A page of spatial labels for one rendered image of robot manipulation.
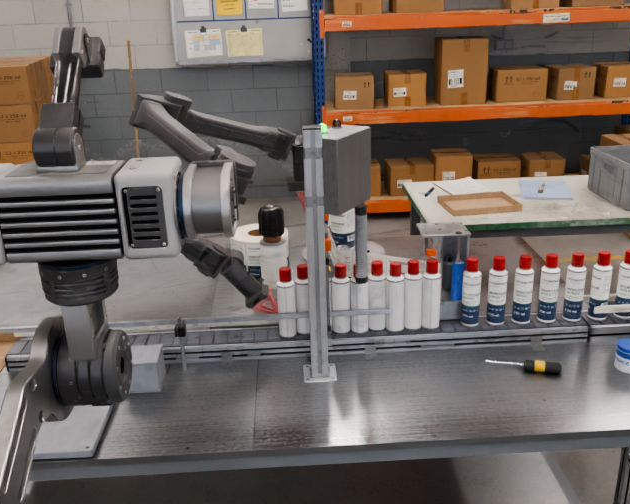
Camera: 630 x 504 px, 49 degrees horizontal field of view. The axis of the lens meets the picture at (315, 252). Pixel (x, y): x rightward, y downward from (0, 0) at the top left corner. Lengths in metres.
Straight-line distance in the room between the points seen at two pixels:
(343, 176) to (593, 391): 0.84
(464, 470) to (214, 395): 1.07
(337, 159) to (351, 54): 4.63
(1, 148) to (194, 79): 1.89
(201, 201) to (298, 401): 0.75
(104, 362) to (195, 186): 0.37
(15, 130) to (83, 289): 3.91
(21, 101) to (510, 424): 4.09
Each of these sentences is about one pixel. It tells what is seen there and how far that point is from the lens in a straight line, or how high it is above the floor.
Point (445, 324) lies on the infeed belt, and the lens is 2.04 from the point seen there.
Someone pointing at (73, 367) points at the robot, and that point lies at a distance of 1.35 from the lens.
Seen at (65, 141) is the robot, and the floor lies 1.58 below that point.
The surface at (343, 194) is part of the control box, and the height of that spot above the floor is 1.34.
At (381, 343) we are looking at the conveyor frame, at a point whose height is 0.86.
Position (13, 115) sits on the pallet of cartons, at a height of 1.07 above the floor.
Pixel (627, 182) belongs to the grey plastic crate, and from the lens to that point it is 3.45.
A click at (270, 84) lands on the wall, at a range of 6.23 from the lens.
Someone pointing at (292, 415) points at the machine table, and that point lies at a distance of 1.73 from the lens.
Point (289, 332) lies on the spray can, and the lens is 1.95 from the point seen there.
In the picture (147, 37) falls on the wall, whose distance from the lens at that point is 6.30.
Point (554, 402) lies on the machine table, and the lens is 1.83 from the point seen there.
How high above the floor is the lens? 1.80
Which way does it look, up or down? 21 degrees down
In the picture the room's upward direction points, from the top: 2 degrees counter-clockwise
